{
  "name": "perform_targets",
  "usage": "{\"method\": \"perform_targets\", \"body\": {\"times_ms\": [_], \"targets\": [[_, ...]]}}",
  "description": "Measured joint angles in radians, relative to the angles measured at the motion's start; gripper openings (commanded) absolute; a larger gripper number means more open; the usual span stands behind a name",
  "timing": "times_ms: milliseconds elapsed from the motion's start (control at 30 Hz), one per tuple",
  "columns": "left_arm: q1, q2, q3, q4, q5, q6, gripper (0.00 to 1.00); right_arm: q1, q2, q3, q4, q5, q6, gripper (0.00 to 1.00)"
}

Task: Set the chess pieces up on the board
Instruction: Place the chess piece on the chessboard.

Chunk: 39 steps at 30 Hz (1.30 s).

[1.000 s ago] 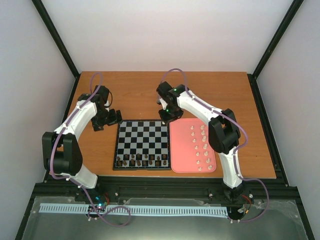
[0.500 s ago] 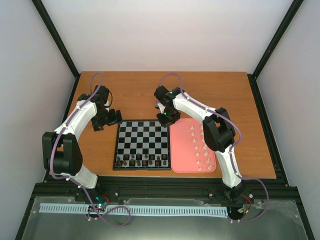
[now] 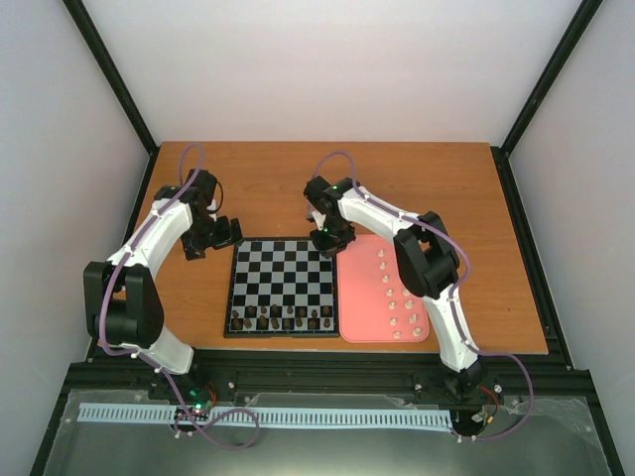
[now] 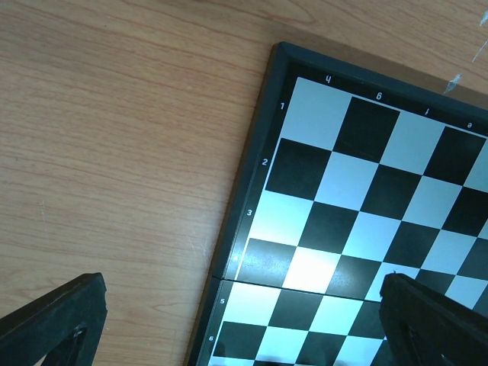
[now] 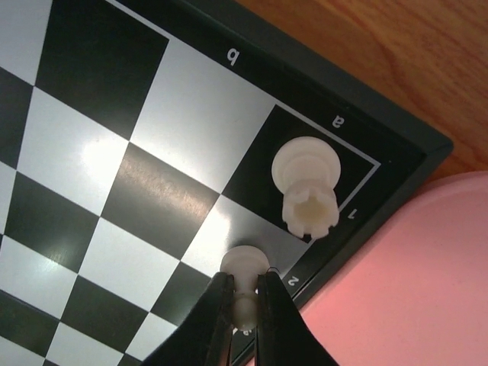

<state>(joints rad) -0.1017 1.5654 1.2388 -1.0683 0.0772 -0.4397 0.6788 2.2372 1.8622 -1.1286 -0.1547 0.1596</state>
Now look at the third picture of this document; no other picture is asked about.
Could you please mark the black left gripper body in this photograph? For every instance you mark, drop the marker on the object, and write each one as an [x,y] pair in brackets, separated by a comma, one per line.
[205,234]

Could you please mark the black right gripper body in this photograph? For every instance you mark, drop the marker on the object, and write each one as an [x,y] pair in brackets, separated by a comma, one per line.
[335,235]

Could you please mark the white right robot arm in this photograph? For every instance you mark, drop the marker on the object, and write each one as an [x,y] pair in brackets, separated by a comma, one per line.
[427,265]

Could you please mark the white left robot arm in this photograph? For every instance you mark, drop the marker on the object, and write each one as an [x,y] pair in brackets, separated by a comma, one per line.
[122,304]

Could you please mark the black and white chessboard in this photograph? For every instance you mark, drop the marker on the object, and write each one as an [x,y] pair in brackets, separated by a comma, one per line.
[286,272]

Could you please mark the pink plastic tray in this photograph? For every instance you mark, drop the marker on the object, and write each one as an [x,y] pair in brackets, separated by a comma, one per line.
[363,306]

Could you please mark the black aluminium frame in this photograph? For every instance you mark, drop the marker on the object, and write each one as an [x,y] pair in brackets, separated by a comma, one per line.
[554,374]

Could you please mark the light blue cable duct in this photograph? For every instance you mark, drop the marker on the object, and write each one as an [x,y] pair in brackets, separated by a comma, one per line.
[276,418]

